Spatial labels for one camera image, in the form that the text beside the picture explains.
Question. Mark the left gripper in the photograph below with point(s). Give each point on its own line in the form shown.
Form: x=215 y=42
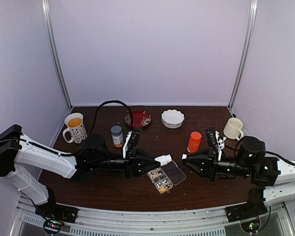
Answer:
x=133 y=166

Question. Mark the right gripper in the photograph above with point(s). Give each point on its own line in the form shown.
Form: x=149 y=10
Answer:
x=208 y=165

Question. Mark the orange pill bottle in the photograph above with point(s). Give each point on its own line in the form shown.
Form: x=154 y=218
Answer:
x=194 y=142

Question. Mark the small white bottle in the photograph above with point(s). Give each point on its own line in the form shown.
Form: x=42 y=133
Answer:
x=164 y=159

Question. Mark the clear plastic pill organizer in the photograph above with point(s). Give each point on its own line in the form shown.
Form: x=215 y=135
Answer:
x=166 y=177

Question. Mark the grey capped supplement bottle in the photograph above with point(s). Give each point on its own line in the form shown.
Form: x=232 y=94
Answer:
x=117 y=136

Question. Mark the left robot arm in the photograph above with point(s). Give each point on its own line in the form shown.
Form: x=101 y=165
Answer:
x=17 y=149

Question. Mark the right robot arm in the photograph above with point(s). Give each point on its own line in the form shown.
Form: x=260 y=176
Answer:
x=272 y=175

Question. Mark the red floral plate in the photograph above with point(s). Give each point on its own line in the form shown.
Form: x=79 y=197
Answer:
x=140 y=119

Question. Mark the white cup at right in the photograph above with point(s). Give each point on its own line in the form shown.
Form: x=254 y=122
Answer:
x=233 y=129

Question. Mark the white scalloped dish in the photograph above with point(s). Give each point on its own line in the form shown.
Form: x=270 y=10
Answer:
x=172 y=119

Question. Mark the floral mug yellow inside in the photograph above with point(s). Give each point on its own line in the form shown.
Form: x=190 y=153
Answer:
x=75 y=131

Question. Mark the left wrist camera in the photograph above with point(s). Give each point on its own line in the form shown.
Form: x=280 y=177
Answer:
x=131 y=141

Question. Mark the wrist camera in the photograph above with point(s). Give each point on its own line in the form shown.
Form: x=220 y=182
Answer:
x=131 y=141
x=215 y=138

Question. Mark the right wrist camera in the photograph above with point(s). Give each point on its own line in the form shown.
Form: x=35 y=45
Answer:
x=215 y=138

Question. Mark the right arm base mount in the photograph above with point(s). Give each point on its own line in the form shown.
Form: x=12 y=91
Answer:
x=248 y=214

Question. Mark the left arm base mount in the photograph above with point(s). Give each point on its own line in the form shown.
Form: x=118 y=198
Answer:
x=55 y=216

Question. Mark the front aluminium rail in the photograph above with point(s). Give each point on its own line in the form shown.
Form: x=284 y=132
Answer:
x=197 y=222

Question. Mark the right aluminium frame post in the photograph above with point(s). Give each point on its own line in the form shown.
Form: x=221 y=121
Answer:
x=252 y=16

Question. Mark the aluminium frame post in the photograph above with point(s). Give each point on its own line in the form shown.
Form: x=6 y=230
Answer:
x=252 y=16
x=54 y=52

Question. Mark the left aluminium frame post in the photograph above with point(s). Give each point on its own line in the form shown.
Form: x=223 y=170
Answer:
x=54 y=52

